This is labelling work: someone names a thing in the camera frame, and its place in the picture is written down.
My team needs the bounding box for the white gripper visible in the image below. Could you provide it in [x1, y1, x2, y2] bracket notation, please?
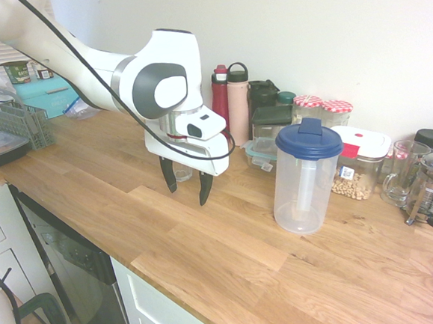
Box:
[143, 124, 233, 212]

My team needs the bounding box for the clear pitcher blue lid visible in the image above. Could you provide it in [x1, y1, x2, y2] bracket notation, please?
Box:
[265, 114, 351, 238]

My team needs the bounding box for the red water bottle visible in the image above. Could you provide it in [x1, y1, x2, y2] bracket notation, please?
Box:
[208, 64, 233, 133]

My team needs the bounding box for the pink water bottle black lid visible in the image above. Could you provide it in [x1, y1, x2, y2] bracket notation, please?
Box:
[224, 61, 256, 148]

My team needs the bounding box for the clear drinking glass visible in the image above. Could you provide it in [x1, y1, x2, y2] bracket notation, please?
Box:
[173, 159, 194, 183]

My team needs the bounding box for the glass container teal clip lid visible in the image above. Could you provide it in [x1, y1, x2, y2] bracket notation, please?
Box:
[242, 135, 281, 174]

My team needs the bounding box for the clear container dark green lid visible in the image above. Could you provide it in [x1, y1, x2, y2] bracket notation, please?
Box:
[249, 104, 298, 149]

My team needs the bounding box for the dark green shaker bottle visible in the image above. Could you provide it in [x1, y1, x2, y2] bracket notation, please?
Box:
[245, 78, 283, 141]

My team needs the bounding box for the clear zip bag blue seal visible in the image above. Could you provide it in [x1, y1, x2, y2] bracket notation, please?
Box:
[61, 94, 103, 122]

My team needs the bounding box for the small jar green lid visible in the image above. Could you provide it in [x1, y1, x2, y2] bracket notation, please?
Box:
[275, 90, 298, 109]

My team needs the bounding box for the white cabinet with knobs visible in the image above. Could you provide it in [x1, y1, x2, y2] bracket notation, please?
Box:
[110, 247, 238, 324]

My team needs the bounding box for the black dishwasher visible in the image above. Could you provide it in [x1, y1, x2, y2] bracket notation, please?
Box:
[10, 175, 135, 324]

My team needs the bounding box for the glass jar red checkered lid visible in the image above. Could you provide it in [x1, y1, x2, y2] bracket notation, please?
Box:
[318, 97, 355, 130]
[290, 93, 325, 126]

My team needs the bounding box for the grey cutlery basket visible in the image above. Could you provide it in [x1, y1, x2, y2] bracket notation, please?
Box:
[0, 81, 57, 153]

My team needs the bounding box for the teal bread box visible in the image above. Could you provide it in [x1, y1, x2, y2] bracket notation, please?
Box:
[11, 73, 82, 122]

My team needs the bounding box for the cereal container white lid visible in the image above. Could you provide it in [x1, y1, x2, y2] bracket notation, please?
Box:
[325, 120, 397, 203]

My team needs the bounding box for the brown white yogurt cup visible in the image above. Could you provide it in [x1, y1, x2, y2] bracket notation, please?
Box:
[30, 60, 54, 80]

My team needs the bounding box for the black takeout container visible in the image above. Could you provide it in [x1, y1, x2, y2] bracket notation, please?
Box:
[0, 129, 33, 168]

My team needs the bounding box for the white panelled cabinet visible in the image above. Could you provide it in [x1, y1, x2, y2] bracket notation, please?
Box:
[0, 178, 65, 324]

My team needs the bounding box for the green oatmeal cup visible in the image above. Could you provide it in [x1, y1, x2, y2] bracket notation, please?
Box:
[0, 59, 31, 87]

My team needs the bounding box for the clear glass mug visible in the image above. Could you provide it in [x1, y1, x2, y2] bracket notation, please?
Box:
[375, 137, 433, 210]

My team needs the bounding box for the jar with black lid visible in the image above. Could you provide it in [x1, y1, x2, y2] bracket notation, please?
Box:
[413, 128, 433, 155]

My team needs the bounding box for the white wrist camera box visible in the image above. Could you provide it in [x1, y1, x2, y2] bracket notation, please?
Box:
[174, 106, 229, 143]

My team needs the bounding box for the dark green metal frame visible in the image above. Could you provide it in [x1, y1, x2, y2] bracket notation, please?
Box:
[16, 289, 73, 324]

